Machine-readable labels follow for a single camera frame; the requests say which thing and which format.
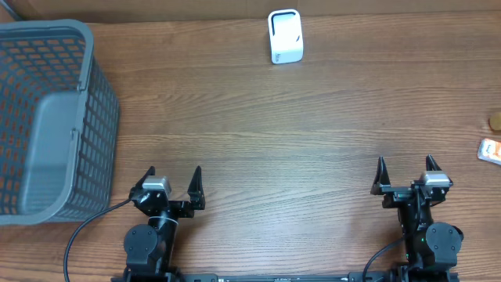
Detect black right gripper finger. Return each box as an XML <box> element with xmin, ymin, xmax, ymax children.
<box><xmin>370</xmin><ymin>156</ymin><xmax>391</xmax><ymax>195</ymax></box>
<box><xmin>426</xmin><ymin>154</ymin><xmax>445</xmax><ymax>173</ymax></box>

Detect white barcode scanner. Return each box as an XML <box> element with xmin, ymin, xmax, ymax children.
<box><xmin>268</xmin><ymin>9</ymin><xmax>304</xmax><ymax>64</ymax></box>

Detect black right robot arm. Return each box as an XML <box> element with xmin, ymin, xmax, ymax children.
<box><xmin>362</xmin><ymin>155</ymin><xmax>464</xmax><ymax>281</ymax></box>

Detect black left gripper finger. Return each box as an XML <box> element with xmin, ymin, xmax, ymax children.
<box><xmin>187</xmin><ymin>166</ymin><xmax>206</xmax><ymax>210</ymax></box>
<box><xmin>128</xmin><ymin>166</ymin><xmax>155</xmax><ymax>200</ymax></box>

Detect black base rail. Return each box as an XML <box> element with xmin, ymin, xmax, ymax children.
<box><xmin>110</xmin><ymin>271</ymin><xmax>447</xmax><ymax>282</ymax></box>

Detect gold tube cap at edge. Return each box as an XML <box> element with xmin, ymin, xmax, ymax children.
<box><xmin>488</xmin><ymin>111</ymin><xmax>501</xmax><ymax>132</ymax></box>

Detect grey plastic basket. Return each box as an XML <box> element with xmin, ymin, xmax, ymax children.
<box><xmin>1</xmin><ymin>20</ymin><xmax>120</xmax><ymax>226</ymax></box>

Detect Kleenex tissue pack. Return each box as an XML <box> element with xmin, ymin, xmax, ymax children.
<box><xmin>478</xmin><ymin>139</ymin><xmax>501</xmax><ymax>165</ymax></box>

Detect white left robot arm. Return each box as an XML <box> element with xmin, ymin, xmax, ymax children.
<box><xmin>124</xmin><ymin>167</ymin><xmax>206</xmax><ymax>281</ymax></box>

